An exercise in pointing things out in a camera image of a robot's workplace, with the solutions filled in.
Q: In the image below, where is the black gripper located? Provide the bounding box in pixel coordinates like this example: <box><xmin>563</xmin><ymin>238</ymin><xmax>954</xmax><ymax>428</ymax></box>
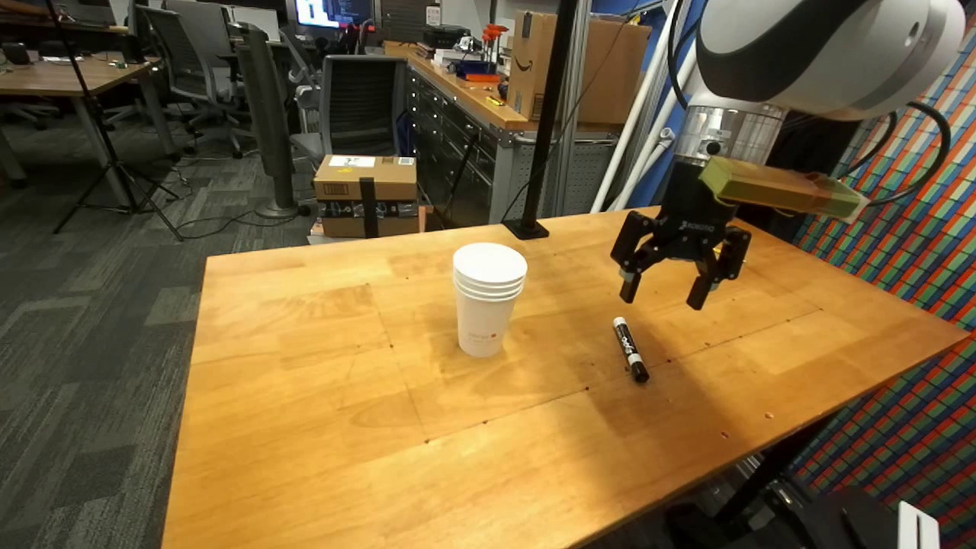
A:
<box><xmin>607</xmin><ymin>161</ymin><xmax>755</xmax><ymax>315</ymax></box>

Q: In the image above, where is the black and white marker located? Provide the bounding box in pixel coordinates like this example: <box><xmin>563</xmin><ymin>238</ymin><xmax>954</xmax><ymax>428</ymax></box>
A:
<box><xmin>610</xmin><ymin>315</ymin><xmax>654</xmax><ymax>387</ymax></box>

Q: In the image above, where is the white paper cup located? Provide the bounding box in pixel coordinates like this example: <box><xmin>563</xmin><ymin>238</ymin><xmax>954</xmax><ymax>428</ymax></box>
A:
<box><xmin>450</xmin><ymin>241</ymin><xmax>532</xmax><ymax>306</ymax></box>

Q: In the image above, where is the white foam cup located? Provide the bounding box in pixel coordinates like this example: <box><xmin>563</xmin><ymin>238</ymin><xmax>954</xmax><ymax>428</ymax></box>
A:
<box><xmin>455</xmin><ymin>292</ymin><xmax>519</xmax><ymax>360</ymax></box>

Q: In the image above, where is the white tube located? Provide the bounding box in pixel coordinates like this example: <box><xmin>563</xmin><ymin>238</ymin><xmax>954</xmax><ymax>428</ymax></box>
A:
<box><xmin>589</xmin><ymin>0</ymin><xmax>709</xmax><ymax>217</ymax></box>

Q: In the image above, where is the large cardboard box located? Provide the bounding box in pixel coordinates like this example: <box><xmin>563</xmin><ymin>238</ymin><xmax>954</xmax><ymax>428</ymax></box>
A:
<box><xmin>507</xmin><ymin>9</ymin><xmax>657</xmax><ymax>132</ymax></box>

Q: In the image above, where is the black table leg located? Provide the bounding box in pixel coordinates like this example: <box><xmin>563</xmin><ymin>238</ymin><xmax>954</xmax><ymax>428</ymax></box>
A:
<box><xmin>709</xmin><ymin>421</ymin><xmax>833</xmax><ymax>526</ymax></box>

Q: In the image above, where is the grey cabinet with wooden top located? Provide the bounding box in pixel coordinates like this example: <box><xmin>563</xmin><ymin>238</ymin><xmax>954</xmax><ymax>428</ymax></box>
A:
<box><xmin>402</xmin><ymin>48</ymin><xmax>639</xmax><ymax>230</ymax></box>

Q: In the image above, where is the multicolour woven backdrop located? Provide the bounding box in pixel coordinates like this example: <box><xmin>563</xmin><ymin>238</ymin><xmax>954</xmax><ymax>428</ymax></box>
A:
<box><xmin>788</xmin><ymin>28</ymin><xmax>976</xmax><ymax>549</ymax></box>

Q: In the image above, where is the small cardboard carton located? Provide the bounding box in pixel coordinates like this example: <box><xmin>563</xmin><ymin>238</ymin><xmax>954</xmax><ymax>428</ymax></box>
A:
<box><xmin>310</xmin><ymin>154</ymin><xmax>423</xmax><ymax>244</ymax></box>

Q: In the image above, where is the lit computer monitor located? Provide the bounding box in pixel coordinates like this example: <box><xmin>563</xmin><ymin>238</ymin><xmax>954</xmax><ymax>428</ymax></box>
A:
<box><xmin>294</xmin><ymin>0</ymin><xmax>376</xmax><ymax>34</ymax></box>

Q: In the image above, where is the grey office chair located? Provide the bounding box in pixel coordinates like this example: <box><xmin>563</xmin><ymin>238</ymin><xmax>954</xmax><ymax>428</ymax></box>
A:
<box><xmin>133</xmin><ymin>3</ymin><xmax>259</xmax><ymax>137</ymax></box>

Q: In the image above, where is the black tripod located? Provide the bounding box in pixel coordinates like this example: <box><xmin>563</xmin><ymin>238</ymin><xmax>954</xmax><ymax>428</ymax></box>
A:
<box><xmin>43</xmin><ymin>0</ymin><xmax>189</xmax><ymax>244</ymax></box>

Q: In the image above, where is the wooden office desk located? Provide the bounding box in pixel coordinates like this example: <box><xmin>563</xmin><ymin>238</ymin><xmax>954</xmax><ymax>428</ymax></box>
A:
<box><xmin>0</xmin><ymin>53</ymin><xmax>169</xmax><ymax>188</ymax></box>

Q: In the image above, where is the wrist camera on wooden mount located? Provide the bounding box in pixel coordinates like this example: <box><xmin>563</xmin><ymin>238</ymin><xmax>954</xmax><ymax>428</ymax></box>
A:
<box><xmin>698</xmin><ymin>154</ymin><xmax>871</xmax><ymax>225</ymax></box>

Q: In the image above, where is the black pole with base plate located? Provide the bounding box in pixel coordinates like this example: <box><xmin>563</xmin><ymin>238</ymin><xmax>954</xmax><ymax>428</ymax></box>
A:
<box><xmin>500</xmin><ymin>0</ymin><xmax>583</xmax><ymax>244</ymax></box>

